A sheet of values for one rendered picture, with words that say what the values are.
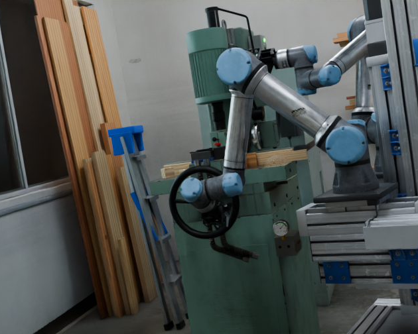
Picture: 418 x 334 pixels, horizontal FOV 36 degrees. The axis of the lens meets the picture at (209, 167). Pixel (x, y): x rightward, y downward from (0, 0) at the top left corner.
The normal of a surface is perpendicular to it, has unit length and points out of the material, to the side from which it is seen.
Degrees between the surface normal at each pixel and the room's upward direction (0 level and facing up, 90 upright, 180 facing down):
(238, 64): 85
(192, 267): 90
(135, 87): 90
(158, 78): 90
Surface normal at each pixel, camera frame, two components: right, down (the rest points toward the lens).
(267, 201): -0.33, 0.11
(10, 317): 0.95, -0.13
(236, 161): 0.11, 0.16
